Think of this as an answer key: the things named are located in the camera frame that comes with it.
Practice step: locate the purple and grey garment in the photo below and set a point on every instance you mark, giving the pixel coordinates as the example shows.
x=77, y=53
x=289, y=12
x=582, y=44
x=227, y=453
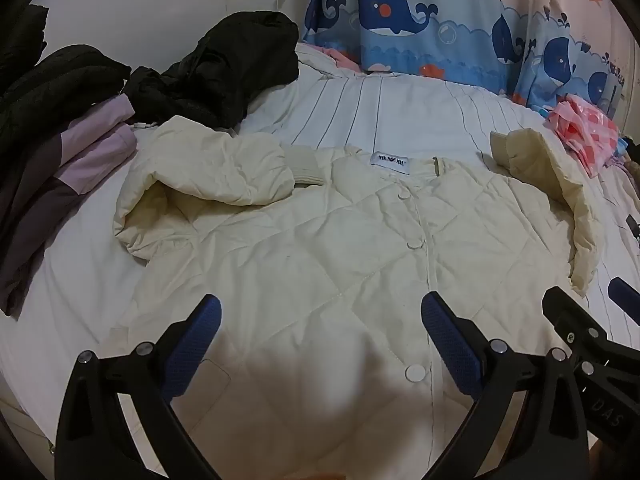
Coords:
x=75, y=160

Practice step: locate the pink dotted cloth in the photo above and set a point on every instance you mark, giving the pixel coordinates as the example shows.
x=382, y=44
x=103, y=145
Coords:
x=582, y=132

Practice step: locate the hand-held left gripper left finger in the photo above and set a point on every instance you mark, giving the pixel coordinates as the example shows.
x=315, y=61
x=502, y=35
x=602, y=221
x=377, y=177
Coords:
x=197, y=340

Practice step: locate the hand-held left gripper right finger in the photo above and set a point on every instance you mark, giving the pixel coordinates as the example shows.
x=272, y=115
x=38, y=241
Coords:
x=447, y=340

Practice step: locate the white striped duvet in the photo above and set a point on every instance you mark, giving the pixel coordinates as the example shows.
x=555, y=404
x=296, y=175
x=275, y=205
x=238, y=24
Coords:
x=400, y=110

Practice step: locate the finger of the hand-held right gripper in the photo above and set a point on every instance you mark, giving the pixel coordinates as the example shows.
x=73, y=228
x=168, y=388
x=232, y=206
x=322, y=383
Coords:
x=625, y=294
x=565, y=312

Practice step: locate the whale print curtain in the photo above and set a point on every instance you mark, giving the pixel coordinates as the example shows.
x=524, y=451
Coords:
x=415, y=15

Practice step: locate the black puffer jacket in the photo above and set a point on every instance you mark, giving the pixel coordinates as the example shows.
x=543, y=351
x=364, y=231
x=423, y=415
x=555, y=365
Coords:
x=220, y=75

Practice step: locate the cream quilted jacket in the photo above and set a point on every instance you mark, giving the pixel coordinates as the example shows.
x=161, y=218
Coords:
x=320, y=240

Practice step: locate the black fleece garment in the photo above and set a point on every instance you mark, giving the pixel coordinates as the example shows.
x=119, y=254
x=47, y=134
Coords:
x=55, y=85

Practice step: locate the beige plush toy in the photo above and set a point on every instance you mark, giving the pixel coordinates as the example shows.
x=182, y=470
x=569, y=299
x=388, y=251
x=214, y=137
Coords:
x=632, y=172

